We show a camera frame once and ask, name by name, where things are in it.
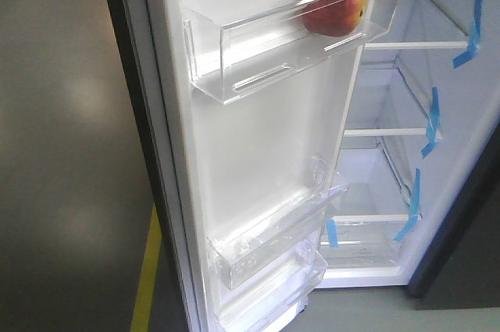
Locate clear lower door bin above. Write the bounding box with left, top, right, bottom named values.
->
left=207, top=155, right=348, bottom=290

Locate red yellow apple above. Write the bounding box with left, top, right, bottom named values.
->
left=302, top=0, right=368, bottom=37

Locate clear upper door bin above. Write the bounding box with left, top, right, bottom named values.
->
left=180, top=0, right=400, bottom=104

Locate yellow floor tape line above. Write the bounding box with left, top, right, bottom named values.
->
left=0, top=0, right=163, bottom=332

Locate grey fridge with open door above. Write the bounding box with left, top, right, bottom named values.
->
left=107, top=0, right=499, bottom=331

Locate clear bottom door bin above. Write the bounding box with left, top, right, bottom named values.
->
left=216, top=246, right=327, bottom=331

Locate white open fridge door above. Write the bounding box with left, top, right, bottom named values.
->
left=107, top=0, right=365, bottom=331

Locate clear door bin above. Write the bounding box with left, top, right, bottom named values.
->
left=180, top=0, right=400, bottom=104
left=216, top=246, right=327, bottom=331
left=207, top=155, right=348, bottom=290

